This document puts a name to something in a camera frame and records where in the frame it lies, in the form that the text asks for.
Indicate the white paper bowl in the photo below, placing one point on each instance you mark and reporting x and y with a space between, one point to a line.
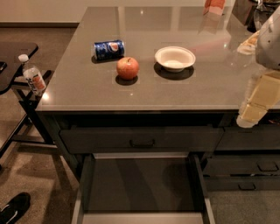
174 58

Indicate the blue Pepsi can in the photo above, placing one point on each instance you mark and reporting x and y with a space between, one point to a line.
108 50

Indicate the closed top drawer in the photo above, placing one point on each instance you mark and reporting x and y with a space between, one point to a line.
140 139

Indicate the right bottom drawer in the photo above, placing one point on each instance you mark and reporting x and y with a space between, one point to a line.
243 184

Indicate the right top drawer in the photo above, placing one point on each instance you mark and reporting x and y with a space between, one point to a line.
262 137

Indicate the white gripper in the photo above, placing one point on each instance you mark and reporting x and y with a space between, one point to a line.
269 46

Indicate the orange snack box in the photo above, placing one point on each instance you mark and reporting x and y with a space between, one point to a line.
214 6

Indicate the right lower drawer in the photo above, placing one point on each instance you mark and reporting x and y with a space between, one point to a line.
242 165

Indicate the red apple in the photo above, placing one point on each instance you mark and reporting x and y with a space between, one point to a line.
127 68

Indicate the black sneaker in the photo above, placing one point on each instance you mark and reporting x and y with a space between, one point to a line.
15 208

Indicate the open middle drawer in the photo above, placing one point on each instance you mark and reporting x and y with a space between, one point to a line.
142 190

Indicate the clear plastic water bottle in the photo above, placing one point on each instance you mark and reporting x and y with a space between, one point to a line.
32 75

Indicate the black side table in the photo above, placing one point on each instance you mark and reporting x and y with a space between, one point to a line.
9 52

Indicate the dark metal cup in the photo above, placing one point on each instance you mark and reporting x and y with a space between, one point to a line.
260 12

